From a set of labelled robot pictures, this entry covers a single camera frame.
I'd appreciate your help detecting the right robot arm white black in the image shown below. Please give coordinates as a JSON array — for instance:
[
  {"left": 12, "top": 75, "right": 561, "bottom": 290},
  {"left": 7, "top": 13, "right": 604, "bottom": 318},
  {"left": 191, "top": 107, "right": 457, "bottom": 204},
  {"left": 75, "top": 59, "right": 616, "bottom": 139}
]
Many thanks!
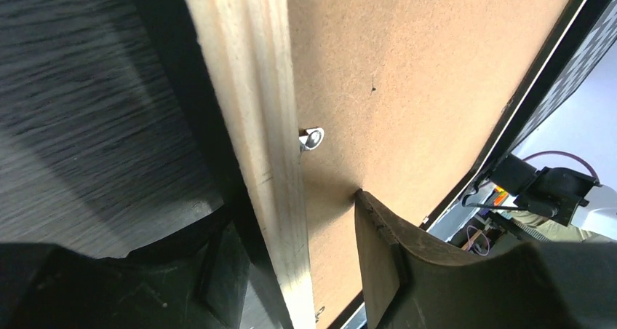
[{"left": 488, "top": 155, "right": 616, "bottom": 241}]

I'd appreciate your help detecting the black picture frame with photo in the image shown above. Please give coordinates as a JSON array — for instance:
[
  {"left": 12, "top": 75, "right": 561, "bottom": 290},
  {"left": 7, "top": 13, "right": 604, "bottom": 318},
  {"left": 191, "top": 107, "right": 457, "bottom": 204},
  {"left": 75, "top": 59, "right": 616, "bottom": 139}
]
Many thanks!
[{"left": 133, "top": 0, "right": 611, "bottom": 328}]

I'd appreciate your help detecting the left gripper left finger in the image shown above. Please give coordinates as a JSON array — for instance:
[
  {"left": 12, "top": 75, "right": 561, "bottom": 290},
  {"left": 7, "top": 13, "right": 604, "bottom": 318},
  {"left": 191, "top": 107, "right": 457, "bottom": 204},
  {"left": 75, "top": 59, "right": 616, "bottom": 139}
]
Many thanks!
[{"left": 1, "top": 197, "right": 292, "bottom": 328}]

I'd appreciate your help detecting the black white checkerboard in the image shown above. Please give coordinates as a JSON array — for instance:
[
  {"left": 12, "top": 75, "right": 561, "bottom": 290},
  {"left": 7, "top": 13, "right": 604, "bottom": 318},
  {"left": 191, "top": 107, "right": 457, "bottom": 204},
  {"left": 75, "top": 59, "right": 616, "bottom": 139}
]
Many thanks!
[{"left": 510, "top": 1, "right": 616, "bottom": 149}]

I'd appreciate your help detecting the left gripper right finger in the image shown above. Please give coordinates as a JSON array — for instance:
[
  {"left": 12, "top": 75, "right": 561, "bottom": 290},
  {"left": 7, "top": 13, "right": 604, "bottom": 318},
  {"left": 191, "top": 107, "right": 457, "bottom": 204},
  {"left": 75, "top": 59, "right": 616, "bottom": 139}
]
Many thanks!
[{"left": 354, "top": 190, "right": 616, "bottom": 328}]

